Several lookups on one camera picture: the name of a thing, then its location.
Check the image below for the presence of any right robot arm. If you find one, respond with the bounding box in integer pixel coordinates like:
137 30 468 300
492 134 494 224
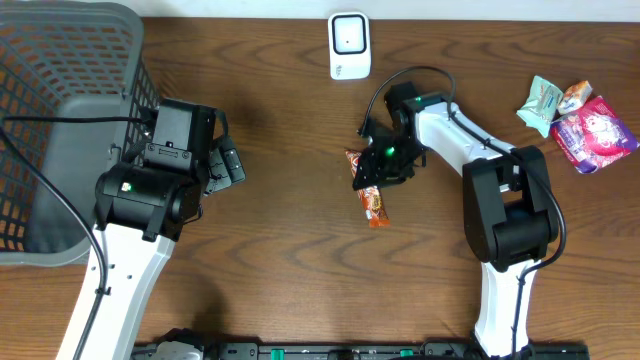
353 82 561 359

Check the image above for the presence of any orange brown snack packet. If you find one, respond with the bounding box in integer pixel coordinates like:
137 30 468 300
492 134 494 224
345 150 390 228

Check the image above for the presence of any dark grey plastic basket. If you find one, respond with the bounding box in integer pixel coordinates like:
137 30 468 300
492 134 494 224
1 1 159 267

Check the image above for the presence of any teal tissue pack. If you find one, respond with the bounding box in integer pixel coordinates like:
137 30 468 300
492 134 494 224
516 75 564 138

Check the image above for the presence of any small orange tissue pack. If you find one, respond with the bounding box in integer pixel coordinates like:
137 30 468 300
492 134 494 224
557 80 593 115

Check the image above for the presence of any red purple snack packet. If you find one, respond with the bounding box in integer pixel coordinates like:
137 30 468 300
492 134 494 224
550 96 639 174

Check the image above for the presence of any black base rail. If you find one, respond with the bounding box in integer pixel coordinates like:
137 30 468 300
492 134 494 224
130 341 592 360

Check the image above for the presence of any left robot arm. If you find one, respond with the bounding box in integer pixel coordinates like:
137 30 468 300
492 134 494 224
57 99 246 359

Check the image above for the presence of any white barcode scanner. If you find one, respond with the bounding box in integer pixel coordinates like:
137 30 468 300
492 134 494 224
327 12 372 81

